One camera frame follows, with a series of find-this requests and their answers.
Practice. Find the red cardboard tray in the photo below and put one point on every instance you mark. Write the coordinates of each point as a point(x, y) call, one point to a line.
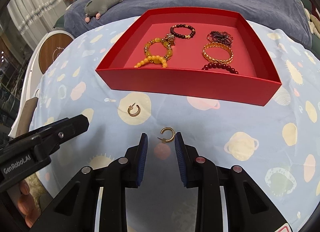
point(255, 80)

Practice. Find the dark red garnet bead strand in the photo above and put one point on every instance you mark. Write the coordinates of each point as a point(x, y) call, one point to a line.
point(221, 37)

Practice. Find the white curtain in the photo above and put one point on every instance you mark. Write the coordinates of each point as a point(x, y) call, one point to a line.
point(35, 18)

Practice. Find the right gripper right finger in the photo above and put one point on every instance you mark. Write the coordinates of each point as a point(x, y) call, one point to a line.
point(195, 170)

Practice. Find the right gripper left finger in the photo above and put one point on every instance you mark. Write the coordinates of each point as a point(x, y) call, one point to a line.
point(128, 170)

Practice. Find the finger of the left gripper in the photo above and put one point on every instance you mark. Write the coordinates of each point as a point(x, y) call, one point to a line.
point(58, 132)

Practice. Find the blue patterned tablecloth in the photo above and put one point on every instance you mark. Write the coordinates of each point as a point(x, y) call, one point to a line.
point(277, 145)

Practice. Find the grey plush toy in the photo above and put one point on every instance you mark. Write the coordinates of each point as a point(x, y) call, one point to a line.
point(96, 8)

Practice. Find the left hand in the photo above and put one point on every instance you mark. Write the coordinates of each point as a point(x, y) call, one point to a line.
point(26, 204)

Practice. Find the gold braided bangle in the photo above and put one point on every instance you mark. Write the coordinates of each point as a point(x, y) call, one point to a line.
point(217, 53)

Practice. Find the round wooden charger table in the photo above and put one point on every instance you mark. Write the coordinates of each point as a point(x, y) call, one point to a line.
point(46, 52)

